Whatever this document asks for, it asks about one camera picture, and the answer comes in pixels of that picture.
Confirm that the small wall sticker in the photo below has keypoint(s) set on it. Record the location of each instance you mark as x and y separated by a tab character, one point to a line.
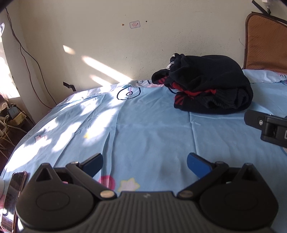
134	24

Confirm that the yellowed power strip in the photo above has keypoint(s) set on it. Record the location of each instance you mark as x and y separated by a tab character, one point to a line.
17	118

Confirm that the black red patterned sweater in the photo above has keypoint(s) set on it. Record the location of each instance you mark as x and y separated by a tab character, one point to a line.
208	85

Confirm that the smartphone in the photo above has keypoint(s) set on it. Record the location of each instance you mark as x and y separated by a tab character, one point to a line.
14	199

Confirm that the brown headboard cushion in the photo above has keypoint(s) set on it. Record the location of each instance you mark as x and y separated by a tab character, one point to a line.
266	42

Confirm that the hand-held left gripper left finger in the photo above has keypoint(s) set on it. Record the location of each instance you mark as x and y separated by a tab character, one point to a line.
94	164

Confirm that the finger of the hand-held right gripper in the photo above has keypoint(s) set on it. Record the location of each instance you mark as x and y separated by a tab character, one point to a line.
271	127

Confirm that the light blue printed bed sheet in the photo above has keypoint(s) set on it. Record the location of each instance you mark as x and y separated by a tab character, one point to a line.
145	134

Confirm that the black tape piece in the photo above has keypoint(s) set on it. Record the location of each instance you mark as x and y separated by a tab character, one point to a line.
69	86

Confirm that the black plug adapter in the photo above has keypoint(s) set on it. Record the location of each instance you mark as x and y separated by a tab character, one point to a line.
13	112

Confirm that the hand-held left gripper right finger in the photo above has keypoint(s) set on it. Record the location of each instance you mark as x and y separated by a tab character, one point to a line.
197	164

